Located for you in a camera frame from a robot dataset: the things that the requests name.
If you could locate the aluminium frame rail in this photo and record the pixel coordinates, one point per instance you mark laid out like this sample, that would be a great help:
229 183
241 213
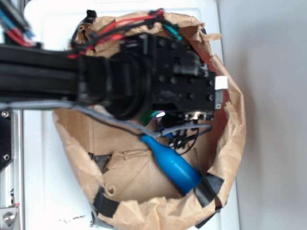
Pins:
12 213

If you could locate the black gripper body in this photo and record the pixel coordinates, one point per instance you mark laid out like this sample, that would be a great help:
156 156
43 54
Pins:
173 77

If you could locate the blue plastic toy bottle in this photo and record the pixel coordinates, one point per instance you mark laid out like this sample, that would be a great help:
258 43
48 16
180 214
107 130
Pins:
173 165

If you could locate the brown paper bag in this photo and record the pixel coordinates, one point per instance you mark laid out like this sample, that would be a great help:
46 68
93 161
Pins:
120 178

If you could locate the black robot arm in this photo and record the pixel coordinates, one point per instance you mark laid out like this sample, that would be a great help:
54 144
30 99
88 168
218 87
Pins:
31 74

